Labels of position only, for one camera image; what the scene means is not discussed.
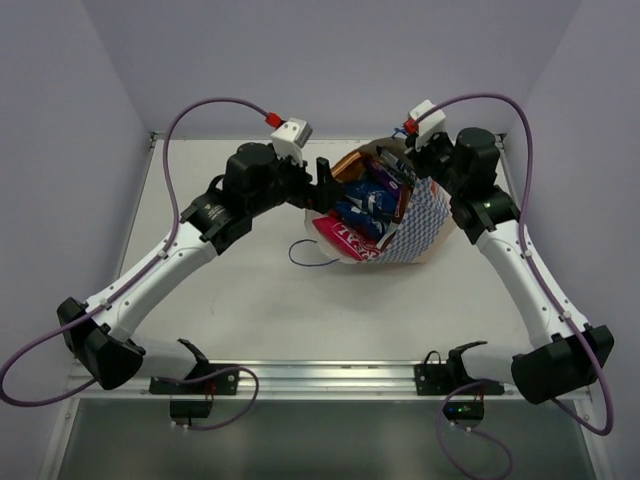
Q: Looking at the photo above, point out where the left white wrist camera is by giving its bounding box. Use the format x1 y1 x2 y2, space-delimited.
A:
270 118 313 166

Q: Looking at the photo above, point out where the blue paper bag handle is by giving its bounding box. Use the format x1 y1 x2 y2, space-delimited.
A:
391 127 408 139

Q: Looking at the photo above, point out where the purple cable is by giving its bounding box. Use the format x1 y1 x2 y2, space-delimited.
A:
427 91 616 435
0 98 281 409

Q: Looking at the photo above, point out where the orange snack bag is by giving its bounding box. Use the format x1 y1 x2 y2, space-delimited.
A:
331 150 370 184

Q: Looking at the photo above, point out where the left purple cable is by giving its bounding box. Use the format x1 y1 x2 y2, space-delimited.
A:
0 98 281 409

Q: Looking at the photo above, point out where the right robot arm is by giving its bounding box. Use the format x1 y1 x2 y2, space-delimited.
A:
405 127 614 404

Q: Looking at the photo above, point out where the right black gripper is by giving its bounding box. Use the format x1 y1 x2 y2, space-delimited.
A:
405 128 467 199

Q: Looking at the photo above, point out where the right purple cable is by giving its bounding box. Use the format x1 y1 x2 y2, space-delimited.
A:
427 91 616 435

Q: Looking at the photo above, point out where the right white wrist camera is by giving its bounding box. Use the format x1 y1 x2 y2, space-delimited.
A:
403 100 446 149

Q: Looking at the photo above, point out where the right black controller box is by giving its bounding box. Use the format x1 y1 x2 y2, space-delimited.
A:
443 400 485 426

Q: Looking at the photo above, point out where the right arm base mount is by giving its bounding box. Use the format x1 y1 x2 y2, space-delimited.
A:
413 341 513 396

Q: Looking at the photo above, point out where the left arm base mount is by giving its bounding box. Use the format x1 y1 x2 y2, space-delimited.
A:
149 339 239 396

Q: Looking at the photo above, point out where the left black controller box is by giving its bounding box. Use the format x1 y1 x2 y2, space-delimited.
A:
169 399 213 424

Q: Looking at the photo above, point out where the blue white cookie bag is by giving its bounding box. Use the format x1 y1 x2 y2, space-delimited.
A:
334 181 398 241

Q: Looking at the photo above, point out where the red KitKat snack bag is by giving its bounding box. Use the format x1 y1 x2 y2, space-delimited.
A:
304 212 396 265

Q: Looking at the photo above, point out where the aluminium mounting rail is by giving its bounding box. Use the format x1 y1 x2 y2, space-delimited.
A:
67 360 525 401

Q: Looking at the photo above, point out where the front blue bag handle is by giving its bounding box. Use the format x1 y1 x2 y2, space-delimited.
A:
287 239 338 268

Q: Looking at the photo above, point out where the purple snack packet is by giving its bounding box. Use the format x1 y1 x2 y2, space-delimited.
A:
366 158 404 200

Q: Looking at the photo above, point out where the checkered paper bag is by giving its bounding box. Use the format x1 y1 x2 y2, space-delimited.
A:
305 137 454 264

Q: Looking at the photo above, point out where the dark blue snack packet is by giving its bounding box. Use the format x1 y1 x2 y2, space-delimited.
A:
380 148 416 184

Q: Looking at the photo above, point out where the black controller box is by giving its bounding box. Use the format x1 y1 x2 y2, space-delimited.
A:
443 400 485 426
169 399 213 424

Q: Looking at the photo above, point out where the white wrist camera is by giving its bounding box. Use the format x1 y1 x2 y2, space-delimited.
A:
403 100 446 149
270 118 313 166

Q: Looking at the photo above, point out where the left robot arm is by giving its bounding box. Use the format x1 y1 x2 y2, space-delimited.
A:
57 143 344 393

